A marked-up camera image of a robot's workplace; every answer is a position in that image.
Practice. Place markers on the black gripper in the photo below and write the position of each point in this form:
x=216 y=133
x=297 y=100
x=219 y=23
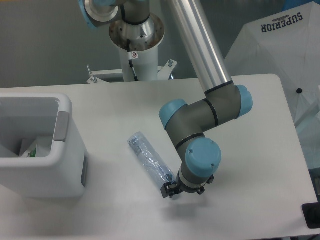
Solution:
x=170 y=189

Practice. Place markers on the clear crushed plastic bottle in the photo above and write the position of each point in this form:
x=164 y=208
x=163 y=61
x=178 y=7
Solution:
x=150 y=160

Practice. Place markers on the clear plastic wrapper green print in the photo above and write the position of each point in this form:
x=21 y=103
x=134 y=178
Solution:
x=39 y=147

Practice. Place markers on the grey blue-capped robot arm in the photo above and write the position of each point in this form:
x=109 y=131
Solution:
x=184 y=123

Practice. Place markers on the white grey trash can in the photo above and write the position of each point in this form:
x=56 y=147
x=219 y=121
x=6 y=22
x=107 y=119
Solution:
x=62 y=174

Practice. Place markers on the black device at table edge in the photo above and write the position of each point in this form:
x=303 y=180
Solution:
x=311 y=212

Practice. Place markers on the white umbrella with lettering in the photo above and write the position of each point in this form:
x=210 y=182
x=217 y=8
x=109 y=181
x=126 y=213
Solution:
x=286 y=44

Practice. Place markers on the white metal base frame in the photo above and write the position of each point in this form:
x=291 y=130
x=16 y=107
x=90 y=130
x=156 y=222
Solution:
x=165 y=72

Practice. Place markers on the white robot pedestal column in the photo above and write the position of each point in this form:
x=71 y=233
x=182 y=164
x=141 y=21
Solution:
x=138 y=48

